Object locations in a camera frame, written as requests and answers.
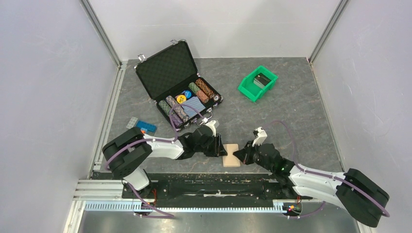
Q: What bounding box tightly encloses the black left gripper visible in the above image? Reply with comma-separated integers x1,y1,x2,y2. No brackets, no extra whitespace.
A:
195,133,228,157

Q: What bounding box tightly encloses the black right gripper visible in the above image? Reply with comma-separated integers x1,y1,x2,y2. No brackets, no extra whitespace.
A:
233,140,274,173

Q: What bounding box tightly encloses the beige card holder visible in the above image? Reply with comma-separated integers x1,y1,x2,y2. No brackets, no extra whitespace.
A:
223,144,240,167

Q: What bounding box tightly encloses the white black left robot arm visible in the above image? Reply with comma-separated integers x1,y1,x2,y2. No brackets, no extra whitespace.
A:
102,125,227,198

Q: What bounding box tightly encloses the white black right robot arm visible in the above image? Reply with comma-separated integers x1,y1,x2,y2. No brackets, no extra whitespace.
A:
233,141,390,228

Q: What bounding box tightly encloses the blue patterned playing card deck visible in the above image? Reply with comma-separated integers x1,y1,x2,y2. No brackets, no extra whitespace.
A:
182,96,205,118

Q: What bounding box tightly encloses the orange blue chip row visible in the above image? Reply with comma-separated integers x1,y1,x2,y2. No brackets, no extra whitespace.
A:
166,96,189,123

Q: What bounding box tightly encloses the purple chip stack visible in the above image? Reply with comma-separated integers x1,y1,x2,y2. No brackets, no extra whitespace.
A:
170,113,182,129

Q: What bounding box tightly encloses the green red chip row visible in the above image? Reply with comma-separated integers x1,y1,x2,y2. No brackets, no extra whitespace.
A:
189,82,209,103

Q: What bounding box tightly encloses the orange black chip row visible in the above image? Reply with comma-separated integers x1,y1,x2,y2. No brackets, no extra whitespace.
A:
194,78,220,101

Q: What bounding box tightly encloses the green plastic bin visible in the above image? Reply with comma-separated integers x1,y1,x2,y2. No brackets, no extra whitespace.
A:
238,66,278,102

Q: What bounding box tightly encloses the blue small blind button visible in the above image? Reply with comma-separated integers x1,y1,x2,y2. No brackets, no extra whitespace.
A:
181,90,193,100

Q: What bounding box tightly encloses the yellow big blind button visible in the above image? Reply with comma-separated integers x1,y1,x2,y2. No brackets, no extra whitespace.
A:
176,95,187,104

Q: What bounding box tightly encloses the blue toy brick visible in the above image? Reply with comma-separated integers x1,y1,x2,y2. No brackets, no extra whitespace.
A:
136,120,157,133

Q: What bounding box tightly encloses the green blue chip row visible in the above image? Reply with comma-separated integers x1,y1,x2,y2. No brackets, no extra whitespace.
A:
158,100,173,116

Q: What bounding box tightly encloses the black poker chip case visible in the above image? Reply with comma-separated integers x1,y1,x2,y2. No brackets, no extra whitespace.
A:
134,39,223,131

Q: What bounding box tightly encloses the grey toy brick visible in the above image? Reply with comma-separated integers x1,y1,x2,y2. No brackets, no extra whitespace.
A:
126,116,138,129

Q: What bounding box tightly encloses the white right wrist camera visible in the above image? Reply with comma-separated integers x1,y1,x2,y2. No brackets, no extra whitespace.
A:
252,127,267,147

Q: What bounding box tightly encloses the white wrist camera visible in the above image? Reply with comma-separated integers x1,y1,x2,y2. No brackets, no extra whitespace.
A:
197,117,219,134
252,127,267,147

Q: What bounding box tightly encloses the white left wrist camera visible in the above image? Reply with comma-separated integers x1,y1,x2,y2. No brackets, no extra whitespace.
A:
197,117,219,134

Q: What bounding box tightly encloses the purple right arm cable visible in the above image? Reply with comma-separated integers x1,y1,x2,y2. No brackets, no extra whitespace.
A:
261,120,391,220

